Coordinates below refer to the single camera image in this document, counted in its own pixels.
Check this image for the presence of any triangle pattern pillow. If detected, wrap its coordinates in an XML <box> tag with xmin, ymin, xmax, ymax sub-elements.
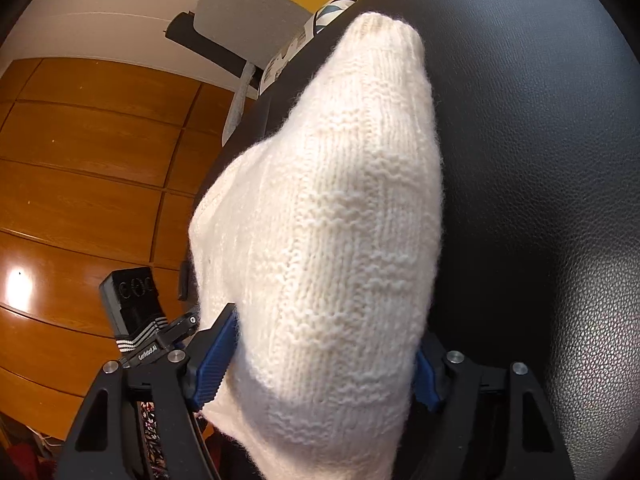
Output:
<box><xmin>257</xmin><ymin>0</ymin><xmax>362</xmax><ymax>96</ymax></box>

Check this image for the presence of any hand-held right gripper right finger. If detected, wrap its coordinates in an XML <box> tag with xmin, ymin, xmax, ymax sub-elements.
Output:
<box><xmin>412</xmin><ymin>330</ymin><xmax>576</xmax><ymax>480</ymax></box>

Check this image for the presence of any grey yellow blue sofa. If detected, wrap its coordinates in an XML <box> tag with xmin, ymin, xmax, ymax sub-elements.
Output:
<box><xmin>164</xmin><ymin>0</ymin><xmax>426</xmax><ymax>147</ymax></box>

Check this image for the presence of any red cloth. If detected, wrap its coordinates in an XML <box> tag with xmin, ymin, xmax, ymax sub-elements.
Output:
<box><xmin>0</xmin><ymin>437</ymin><xmax>61</xmax><ymax>480</ymax></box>

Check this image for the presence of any wooden wardrobe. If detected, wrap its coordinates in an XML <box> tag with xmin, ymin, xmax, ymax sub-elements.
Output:
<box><xmin>0</xmin><ymin>57</ymin><xmax>258</xmax><ymax>441</ymax></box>

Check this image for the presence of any cream knitted sweater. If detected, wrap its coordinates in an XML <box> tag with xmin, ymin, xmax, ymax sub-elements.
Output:
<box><xmin>189</xmin><ymin>11</ymin><xmax>445</xmax><ymax>480</ymax></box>

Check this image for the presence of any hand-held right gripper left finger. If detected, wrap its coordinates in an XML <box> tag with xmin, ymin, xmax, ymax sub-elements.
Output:
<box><xmin>57</xmin><ymin>302</ymin><xmax>238</xmax><ymax>480</ymax></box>

